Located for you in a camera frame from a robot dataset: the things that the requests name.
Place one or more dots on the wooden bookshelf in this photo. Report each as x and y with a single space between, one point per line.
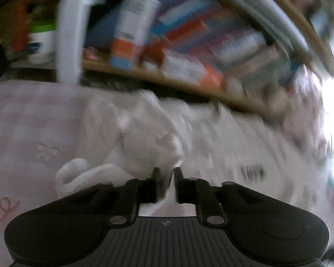
161 79

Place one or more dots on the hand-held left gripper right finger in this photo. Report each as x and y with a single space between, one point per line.
178 180

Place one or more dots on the white book orange band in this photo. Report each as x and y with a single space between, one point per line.
136 22

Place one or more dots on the pink white plush toy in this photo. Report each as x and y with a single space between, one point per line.
309 103

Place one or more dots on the orange toy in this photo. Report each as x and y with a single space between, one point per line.
21 19

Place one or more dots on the white bed ladder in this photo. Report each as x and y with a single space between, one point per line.
69 33

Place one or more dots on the row of books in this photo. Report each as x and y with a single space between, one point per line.
225 41

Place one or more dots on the white tub green lid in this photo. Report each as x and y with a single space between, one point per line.
43 41

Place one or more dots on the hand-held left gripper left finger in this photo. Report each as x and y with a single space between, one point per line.
155 180

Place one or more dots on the white t-shirt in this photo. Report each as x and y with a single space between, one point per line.
144 144

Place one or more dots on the grey metal rail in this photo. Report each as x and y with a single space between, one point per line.
272 8

